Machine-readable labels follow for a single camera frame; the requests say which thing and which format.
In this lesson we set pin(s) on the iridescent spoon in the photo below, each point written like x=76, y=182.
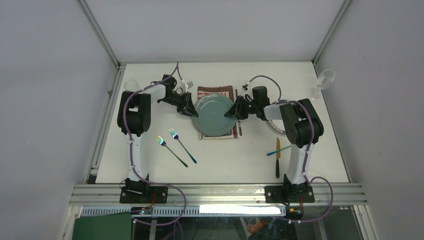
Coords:
x=278, y=151

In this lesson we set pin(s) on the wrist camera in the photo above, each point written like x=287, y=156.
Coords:
x=245, y=87
x=186, y=85

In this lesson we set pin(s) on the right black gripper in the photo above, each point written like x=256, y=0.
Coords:
x=236, y=108

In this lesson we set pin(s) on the iridescent fork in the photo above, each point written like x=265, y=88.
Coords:
x=163, y=143
x=175, y=136

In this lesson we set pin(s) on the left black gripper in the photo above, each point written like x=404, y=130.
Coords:
x=190, y=109

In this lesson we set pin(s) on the aluminium front rail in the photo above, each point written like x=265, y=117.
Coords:
x=344, y=194

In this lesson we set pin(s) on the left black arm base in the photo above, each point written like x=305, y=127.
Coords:
x=144, y=194

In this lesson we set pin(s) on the white green-rimmed small plate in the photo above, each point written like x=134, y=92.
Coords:
x=277, y=125

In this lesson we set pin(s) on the orange object below table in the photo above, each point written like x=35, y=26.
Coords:
x=255, y=224

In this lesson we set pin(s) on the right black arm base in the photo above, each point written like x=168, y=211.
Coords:
x=279, y=194

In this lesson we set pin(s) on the clear plastic cup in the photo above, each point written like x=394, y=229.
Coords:
x=131, y=85

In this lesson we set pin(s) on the gold knife dark handle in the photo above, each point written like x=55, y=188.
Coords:
x=278, y=155

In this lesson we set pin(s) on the green board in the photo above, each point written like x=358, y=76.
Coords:
x=103, y=227

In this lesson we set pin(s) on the brown striped placemat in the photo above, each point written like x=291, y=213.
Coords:
x=230, y=92

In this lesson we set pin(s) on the large teal plate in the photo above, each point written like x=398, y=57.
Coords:
x=211, y=120

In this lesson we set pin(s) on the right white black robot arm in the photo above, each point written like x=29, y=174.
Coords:
x=302, y=126

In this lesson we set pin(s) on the white slotted cable duct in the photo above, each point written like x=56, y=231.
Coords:
x=188, y=211

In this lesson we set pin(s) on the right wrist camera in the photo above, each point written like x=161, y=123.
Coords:
x=245, y=87

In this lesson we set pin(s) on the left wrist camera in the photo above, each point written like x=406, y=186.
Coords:
x=186, y=85

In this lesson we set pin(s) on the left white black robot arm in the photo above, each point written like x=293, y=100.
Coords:
x=135, y=116

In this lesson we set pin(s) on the clear wine glass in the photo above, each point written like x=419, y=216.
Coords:
x=324, y=80

